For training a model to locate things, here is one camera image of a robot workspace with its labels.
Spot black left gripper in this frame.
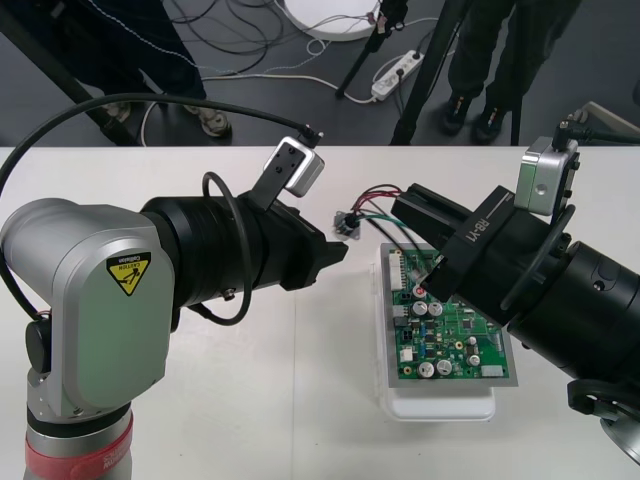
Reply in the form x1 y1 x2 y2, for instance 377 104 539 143
260 202 350 293

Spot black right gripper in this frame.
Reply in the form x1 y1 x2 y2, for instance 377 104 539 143
391 182 572 325

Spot cable bundle with metal plug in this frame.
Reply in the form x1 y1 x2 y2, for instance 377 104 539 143
333 184 444 274

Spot white power strip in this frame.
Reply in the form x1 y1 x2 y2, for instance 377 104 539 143
370 49 427 102

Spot slim black stand leg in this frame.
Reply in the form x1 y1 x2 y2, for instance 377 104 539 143
335 0 411 100

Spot person in black shoes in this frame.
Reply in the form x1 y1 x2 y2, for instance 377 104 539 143
438 0 584 142

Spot white caster leg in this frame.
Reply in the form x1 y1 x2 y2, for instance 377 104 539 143
574 100 640 147

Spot white round base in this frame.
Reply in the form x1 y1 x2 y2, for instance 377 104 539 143
283 0 384 42

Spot thick black stand leg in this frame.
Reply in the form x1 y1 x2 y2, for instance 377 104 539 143
0 0 142 147

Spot person in pale shoes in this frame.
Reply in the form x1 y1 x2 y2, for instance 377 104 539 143
49 0 234 140

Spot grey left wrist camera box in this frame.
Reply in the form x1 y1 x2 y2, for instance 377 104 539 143
249 135 328 212

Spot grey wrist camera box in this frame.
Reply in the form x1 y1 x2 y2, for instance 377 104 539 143
516 136 582 218
249 135 328 212

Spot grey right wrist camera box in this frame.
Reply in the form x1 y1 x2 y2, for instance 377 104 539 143
516 136 582 218

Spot green circuit board grey frame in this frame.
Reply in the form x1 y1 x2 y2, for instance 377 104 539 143
380 242 520 390

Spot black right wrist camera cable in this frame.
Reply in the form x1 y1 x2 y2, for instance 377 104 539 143
499 118 640 314

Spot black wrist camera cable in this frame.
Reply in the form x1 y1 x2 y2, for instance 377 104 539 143
499 118 640 314
0 92 324 327

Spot white power cable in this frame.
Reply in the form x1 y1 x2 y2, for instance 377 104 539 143
139 69 382 147

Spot dark floor cable tangle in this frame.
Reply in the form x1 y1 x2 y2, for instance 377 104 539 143
162 0 321 76

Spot black left wrist camera cable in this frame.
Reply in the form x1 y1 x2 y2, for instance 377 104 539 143
0 92 324 327

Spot white braided cord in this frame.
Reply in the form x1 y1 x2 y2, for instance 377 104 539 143
87 0 331 76

